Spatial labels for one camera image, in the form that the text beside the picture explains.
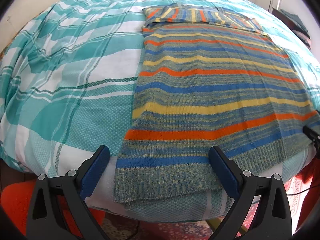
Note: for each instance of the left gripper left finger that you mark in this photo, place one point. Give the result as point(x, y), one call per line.
point(45, 218)

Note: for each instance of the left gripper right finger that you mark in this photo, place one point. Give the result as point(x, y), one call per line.
point(272, 219)

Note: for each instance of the striped knit sweater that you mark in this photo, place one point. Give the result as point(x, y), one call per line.
point(210, 77)

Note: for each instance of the person's red clothing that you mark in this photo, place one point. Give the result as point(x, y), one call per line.
point(272, 219)

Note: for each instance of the pile of clothes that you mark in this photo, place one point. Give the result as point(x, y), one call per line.
point(299, 28)

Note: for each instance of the red patterned rug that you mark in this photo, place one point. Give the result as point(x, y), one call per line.
point(117, 227)

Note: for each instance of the dark wooden nightstand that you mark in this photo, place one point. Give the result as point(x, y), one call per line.
point(283, 18)

